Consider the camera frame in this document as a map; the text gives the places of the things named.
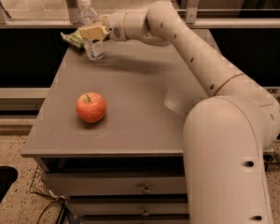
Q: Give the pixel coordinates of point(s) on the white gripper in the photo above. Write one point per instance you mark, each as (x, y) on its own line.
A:
(116, 26)

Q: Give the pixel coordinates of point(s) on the clear plastic water bottle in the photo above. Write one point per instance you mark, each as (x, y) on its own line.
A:
(94, 47)

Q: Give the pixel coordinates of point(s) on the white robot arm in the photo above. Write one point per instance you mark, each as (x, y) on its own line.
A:
(225, 134)

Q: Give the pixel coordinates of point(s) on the green jalapeno chip bag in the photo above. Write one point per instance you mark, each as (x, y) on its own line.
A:
(74, 39)

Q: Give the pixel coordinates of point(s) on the red apple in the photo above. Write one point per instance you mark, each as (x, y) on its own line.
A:
(91, 107)

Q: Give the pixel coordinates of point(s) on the grey drawer cabinet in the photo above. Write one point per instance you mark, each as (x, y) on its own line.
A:
(149, 93)

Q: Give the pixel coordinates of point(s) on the top grey drawer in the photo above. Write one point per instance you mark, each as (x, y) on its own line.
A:
(103, 184)

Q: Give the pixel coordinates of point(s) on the grey drawer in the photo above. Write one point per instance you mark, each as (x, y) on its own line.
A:
(103, 184)
(128, 207)

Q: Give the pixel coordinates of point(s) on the middle grey drawer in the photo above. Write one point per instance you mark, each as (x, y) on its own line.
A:
(128, 207)

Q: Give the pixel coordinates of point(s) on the metal railing frame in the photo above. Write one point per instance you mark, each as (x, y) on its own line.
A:
(196, 13)

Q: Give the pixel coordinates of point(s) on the wire basket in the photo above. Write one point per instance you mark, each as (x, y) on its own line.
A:
(37, 186)

